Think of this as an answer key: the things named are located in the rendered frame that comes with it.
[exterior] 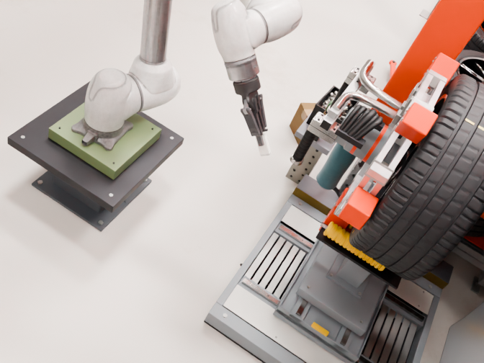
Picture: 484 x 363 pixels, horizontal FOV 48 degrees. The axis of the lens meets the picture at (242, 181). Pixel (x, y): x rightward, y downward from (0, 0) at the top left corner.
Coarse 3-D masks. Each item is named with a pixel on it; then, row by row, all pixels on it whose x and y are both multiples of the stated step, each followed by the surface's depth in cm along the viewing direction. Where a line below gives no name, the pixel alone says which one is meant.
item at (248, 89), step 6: (258, 78) 152; (234, 84) 152; (240, 84) 150; (246, 84) 150; (252, 84) 150; (258, 84) 151; (240, 90) 151; (246, 90) 150; (252, 90) 151; (246, 96) 151; (252, 96) 154; (252, 102) 153; (252, 108) 154
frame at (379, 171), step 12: (432, 72) 170; (420, 84) 177; (432, 84) 170; (444, 84) 168; (408, 96) 194; (420, 96) 159; (432, 96) 161; (432, 108) 157; (408, 144) 155; (384, 156) 156; (396, 156) 156; (372, 168) 156; (384, 168) 156; (360, 180) 164; (372, 180) 205; (384, 180) 156; (348, 192) 198; (372, 192) 161
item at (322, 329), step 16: (304, 272) 229; (288, 288) 223; (384, 288) 236; (288, 304) 217; (304, 304) 215; (288, 320) 215; (304, 320) 214; (320, 320) 216; (320, 336) 211; (336, 336) 213; (352, 336) 213; (336, 352) 212; (352, 352) 211
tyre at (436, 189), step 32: (448, 96) 164; (480, 96) 157; (448, 128) 150; (480, 128) 150; (416, 160) 150; (448, 160) 148; (480, 160) 148; (416, 192) 151; (448, 192) 148; (480, 192) 147; (384, 224) 158; (416, 224) 153; (448, 224) 151; (384, 256) 168; (416, 256) 159
